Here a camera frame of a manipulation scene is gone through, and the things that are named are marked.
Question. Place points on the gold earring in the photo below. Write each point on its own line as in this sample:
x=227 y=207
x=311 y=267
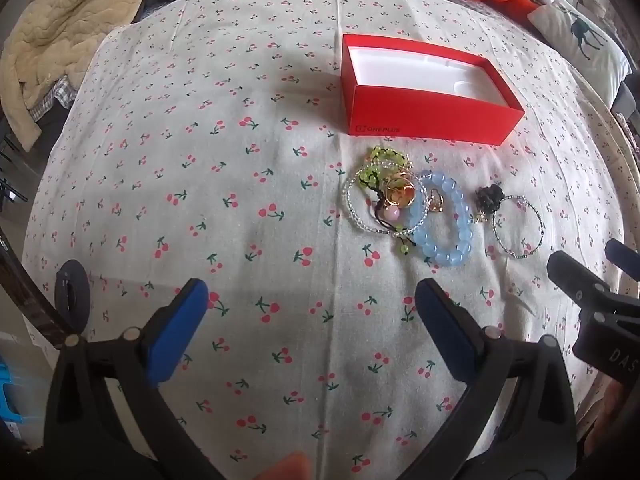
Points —
x=438 y=203

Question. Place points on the person's left hand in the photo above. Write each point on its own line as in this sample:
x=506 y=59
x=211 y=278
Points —
x=285 y=467

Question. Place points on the black hair claw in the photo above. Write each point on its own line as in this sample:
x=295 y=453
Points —
x=488 y=197

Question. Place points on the blue plastic stool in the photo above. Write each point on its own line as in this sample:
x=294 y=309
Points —
x=10 y=390

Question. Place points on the black round disc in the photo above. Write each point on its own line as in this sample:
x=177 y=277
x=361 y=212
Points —
x=70 y=295

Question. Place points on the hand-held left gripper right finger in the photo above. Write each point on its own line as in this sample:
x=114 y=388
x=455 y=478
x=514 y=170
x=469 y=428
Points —
x=447 y=332

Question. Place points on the red cardboard box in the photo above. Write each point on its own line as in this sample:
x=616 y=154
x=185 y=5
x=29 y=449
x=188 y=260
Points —
x=425 y=115

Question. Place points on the plaid cloth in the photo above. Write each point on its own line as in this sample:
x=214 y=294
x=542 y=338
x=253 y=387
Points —
x=52 y=97

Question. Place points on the cherry print tablecloth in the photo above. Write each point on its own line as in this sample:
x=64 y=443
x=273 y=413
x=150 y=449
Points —
x=200 y=210

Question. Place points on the deer print pillow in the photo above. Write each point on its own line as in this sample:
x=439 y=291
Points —
x=580 y=35

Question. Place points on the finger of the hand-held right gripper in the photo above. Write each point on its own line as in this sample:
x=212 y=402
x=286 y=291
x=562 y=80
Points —
x=625 y=260
x=575 y=280

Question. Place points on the beige quilted blanket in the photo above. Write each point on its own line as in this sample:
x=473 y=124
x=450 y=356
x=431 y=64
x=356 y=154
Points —
x=65 y=25

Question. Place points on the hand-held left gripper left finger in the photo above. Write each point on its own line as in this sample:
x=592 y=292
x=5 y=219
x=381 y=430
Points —
x=182 y=322

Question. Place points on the person's right hand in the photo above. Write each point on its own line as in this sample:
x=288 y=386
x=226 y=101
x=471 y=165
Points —
x=622 y=410

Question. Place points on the black chair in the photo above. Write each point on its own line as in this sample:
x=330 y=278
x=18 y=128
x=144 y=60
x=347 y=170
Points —
x=10 y=170

